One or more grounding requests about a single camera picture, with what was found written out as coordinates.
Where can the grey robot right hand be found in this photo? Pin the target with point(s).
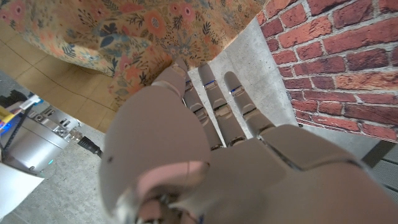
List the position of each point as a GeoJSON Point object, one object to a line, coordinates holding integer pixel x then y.
{"type": "Point", "coordinates": [34, 140]}

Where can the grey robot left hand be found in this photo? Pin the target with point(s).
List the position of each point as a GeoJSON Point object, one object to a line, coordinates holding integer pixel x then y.
{"type": "Point", "coordinates": [248, 180]}

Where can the brown floral wrapping paper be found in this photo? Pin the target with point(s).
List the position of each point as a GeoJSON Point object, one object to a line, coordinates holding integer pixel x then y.
{"type": "Point", "coordinates": [93, 37]}

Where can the red brick printed backdrop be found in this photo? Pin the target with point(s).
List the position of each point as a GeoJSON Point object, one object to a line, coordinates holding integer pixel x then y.
{"type": "Point", "coordinates": [342, 62]}

